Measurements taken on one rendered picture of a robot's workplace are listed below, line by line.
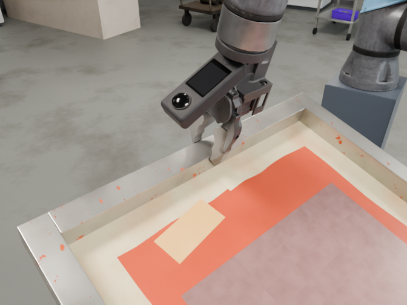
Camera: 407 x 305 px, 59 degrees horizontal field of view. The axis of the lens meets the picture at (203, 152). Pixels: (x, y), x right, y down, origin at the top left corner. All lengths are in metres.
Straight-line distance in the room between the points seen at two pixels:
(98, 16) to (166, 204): 5.26
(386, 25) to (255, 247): 0.66
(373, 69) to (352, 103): 0.10
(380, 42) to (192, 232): 0.70
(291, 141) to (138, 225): 0.34
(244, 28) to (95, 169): 2.42
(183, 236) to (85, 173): 2.27
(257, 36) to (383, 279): 0.39
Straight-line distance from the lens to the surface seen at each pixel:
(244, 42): 0.45
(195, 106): 0.45
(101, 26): 5.74
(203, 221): 0.54
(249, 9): 0.44
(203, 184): 0.58
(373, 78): 1.04
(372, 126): 1.06
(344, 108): 1.06
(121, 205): 0.51
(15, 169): 3.01
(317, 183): 0.66
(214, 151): 0.56
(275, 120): 0.69
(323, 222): 0.61
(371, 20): 1.02
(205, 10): 5.85
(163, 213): 0.54
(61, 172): 2.83
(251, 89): 0.51
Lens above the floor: 1.59
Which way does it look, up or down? 34 degrees down
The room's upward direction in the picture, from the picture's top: straight up
